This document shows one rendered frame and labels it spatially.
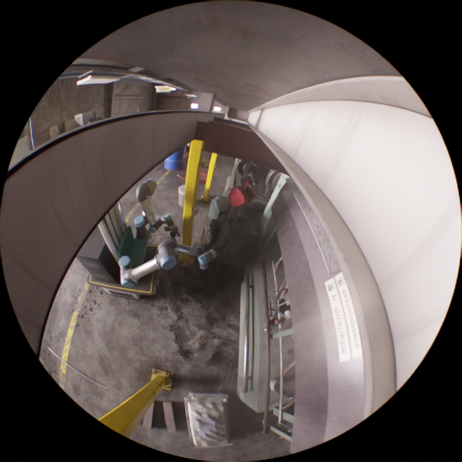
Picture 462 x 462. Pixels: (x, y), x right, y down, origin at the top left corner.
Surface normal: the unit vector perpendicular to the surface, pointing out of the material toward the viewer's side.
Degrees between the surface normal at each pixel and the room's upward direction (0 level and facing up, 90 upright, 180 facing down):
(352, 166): 90
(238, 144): 90
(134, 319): 0
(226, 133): 90
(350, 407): 78
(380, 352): 0
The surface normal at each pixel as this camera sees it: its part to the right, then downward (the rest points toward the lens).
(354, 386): -0.89, -0.35
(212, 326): 0.25, -0.68
